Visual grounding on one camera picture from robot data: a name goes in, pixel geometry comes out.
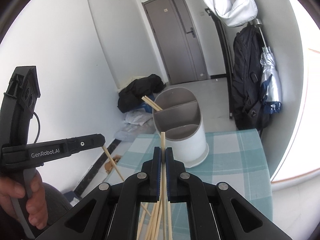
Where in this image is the black backpack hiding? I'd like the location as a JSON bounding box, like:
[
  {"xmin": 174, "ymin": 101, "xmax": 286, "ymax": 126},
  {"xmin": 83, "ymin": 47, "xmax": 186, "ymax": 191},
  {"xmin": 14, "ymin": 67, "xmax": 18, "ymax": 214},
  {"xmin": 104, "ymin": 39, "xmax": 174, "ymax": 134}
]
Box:
[{"xmin": 232, "ymin": 24, "xmax": 270, "ymax": 131}]

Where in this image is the wooden chopstick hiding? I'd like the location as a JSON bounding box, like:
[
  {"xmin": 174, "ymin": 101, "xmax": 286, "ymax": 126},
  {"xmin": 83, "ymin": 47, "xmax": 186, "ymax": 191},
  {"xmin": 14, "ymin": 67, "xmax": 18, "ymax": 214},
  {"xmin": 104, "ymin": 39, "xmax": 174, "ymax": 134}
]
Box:
[
  {"xmin": 102, "ymin": 145, "xmax": 125, "ymax": 181},
  {"xmin": 161, "ymin": 132, "xmax": 167, "ymax": 239}
]

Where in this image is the silver folded umbrella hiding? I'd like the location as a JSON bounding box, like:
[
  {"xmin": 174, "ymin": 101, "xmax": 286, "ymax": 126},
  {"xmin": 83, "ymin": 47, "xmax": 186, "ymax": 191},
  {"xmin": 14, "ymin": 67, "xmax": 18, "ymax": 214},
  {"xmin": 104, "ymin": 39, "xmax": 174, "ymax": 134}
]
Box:
[{"xmin": 253, "ymin": 18, "xmax": 282, "ymax": 114}]

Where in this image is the tan boots pair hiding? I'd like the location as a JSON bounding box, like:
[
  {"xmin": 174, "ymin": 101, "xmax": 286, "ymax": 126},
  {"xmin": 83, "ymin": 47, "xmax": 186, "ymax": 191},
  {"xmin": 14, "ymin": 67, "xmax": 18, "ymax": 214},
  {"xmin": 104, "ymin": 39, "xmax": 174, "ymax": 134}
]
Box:
[{"xmin": 104, "ymin": 155, "xmax": 121, "ymax": 174}]

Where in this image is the white hanging bag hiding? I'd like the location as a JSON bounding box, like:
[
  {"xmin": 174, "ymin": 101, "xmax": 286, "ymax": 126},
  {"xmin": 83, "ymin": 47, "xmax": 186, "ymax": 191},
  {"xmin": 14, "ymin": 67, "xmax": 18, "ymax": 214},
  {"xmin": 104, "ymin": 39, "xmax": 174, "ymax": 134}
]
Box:
[{"xmin": 203, "ymin": 0, "xmax": 258, "ymax": 28}]

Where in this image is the chopstick in holder left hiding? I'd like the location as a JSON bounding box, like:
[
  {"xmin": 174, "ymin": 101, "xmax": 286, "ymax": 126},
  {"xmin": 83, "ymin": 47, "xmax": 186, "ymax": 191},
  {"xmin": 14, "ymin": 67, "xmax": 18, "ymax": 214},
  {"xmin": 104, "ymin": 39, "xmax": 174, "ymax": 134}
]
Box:
[{"xmin": 141, "ymin": 96, "xmax": 161, "ymax": 113}]

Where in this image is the white plastic parcel bag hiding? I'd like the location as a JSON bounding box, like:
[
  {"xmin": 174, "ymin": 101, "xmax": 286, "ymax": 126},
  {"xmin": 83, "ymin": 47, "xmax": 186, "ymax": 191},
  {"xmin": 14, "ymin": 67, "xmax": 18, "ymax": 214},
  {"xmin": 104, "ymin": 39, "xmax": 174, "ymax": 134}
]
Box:
[{"xmin": 124, "ymin": 109, "xmax": 152, "ymax": 126}]

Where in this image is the person's left hand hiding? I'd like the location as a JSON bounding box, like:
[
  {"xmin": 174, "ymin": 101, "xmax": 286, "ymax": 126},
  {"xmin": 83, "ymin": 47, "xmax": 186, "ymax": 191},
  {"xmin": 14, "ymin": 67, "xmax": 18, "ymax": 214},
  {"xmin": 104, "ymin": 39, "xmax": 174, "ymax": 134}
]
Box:
[{"xmin": 0, "ymin": 171, "xmax": 48, "ymax": 230}]

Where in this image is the chopstick on table one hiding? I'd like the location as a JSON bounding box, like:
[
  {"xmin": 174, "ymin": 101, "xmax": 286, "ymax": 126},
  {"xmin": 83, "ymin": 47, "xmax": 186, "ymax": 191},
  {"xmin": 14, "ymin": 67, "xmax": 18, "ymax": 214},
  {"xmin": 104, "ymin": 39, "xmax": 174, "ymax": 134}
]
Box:
[{"xmin": 136, "ymin": 203, "xmax": 150, "ymax": 240}]

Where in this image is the black jacket pile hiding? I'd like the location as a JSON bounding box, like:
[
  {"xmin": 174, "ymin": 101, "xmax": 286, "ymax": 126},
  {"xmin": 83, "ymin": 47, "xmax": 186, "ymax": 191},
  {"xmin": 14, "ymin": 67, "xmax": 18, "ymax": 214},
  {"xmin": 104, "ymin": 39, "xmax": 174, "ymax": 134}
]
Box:
[{"xmin": 117, "ymin": 74, "xmax": 165, "ymax": 113}]

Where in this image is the grey plastic parcel bag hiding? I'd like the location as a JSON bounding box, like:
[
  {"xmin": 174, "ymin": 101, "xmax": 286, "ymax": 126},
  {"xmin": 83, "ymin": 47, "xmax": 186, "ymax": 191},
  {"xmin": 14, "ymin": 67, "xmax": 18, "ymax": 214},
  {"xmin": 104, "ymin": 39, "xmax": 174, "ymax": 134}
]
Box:
[{"xmin": 114, "ymin": 123, "xmax": 156, "ymax": 142}]

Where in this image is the grey entrance door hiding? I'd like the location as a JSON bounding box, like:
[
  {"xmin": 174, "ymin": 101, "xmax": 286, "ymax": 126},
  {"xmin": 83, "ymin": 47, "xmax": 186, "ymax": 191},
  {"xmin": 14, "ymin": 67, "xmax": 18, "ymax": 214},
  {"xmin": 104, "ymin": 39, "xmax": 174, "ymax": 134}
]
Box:
[{"xmin": 143, "ymin": 0, "xmax": 208, "ymax": 85}]

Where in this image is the white grey utensil holder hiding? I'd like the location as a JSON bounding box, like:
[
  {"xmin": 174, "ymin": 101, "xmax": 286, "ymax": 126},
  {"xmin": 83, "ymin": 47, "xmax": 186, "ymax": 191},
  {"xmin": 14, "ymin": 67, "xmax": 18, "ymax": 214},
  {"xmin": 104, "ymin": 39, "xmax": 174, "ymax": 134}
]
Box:
[{"xmin": 152, "ymin": 87, "xmax": 209, "ymax": 168}]

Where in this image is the chopstick on table two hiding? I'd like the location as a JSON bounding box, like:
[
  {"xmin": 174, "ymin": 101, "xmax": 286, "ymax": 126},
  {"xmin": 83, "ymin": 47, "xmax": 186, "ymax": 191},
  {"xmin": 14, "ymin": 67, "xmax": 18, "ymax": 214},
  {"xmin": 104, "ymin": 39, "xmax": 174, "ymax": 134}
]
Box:
[{"xmin": 144, "ymin": 202, "xmax": 160, "ymax": 240}]

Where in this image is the chopstick on table three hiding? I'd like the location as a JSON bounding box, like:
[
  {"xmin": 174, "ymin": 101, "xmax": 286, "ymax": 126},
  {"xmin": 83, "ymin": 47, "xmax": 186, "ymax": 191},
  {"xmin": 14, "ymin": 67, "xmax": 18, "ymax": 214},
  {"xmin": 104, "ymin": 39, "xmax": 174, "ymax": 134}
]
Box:
[{"xmin": 152, "ymin": 200, "xmax": 162, "ymax": 240}]

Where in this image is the blue white box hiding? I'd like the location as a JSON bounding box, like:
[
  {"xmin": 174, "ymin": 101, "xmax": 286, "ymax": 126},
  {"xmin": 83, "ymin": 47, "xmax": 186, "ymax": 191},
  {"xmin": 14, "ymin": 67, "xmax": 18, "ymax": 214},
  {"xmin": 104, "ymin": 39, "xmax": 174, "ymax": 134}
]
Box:
[{"xmin": 138, "ymin": 101, "xmax": 153, "ymax": 113}]

